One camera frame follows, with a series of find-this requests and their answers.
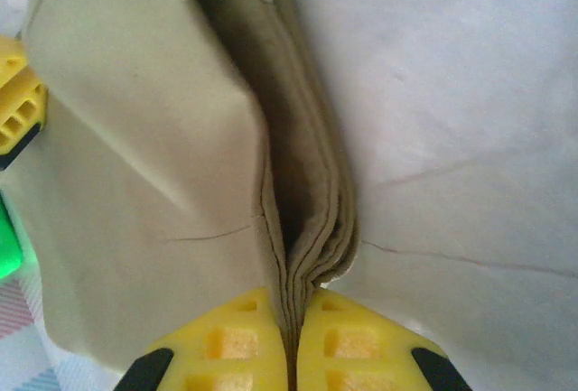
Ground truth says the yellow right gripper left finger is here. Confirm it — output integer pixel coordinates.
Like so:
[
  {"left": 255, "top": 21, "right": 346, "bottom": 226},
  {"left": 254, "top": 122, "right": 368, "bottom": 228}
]
[{"left": 119, "top": 286, "right": 290, "bottom": 391}]

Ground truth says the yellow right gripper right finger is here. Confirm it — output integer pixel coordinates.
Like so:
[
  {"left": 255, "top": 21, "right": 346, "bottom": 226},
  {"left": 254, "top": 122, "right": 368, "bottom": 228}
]
[{"left": 293, "top": 289, "right": 473, "bottom": 391}]

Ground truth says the olive khaki skirt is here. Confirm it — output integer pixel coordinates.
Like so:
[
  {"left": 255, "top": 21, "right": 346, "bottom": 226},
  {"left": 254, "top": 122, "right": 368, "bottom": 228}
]
[{"left": 20, "top": 0, "right": 362, "bottom": 377}]

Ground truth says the green plastic basket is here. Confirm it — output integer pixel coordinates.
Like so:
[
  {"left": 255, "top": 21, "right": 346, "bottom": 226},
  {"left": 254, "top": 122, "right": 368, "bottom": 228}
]
[{"left": 0, "top": 191, "right": 24, "bottom": 280}]

